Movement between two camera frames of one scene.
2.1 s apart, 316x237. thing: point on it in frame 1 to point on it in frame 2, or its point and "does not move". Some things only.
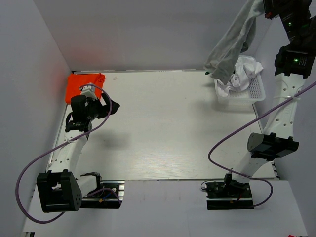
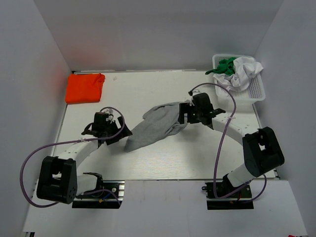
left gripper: (91, 100) to (125, 133)
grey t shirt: (221, 61) to (157, 122)
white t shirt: (246, 68) does not move
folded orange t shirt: (75, 81) does not move
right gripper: (272, 8) to (184, 108)
